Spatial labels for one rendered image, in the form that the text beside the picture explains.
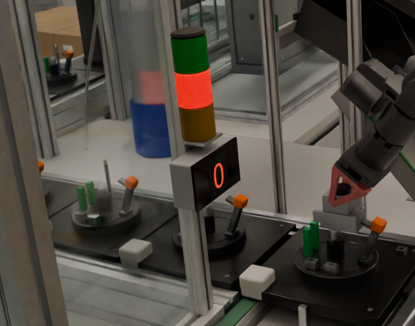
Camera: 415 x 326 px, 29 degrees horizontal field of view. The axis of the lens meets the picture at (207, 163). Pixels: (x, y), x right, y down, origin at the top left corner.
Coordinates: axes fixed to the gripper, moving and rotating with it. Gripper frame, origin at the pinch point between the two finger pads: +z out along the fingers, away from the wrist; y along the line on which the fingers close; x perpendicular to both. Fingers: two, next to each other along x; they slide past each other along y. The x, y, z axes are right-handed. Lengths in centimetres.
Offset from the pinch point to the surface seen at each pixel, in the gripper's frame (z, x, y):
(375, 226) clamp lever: -0.5, 7.4, 0.8
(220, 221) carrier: 25.0, -14.6, -4.1
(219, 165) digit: -2.7, -14.7, 18.5
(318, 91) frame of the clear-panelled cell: 54, -35, -115
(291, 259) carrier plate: 16.5, 0.4, 0.4
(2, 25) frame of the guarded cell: -51, -11, 82
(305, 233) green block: 9.0, -0.2, 1.9
